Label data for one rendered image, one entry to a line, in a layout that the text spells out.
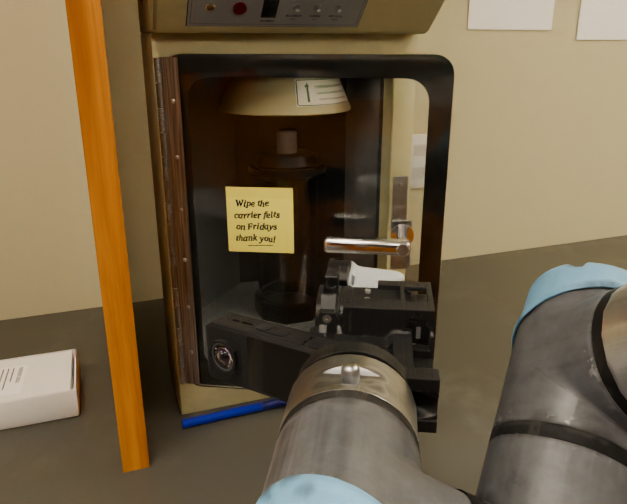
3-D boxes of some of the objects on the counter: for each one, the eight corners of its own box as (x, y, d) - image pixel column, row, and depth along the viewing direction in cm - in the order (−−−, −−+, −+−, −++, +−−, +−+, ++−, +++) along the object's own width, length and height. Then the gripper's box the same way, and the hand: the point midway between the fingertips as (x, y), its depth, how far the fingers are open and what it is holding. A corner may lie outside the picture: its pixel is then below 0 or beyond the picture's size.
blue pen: (181, 425, 78) (180, 418, 77) (285, 401, 83) (284, 394, 83) (183, 430, 77) (182, 422, 76) (287, 406, 82) (287, 399, 82)
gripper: (433, 474, 37) (418, 322, 57) (444, 340, 34) (424, 229, 54) (293, 462, 38) (326, 317, 58) (292, 332, 35) (327, 226, 55)
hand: (342, 279), depth 55 cm, fingers closed
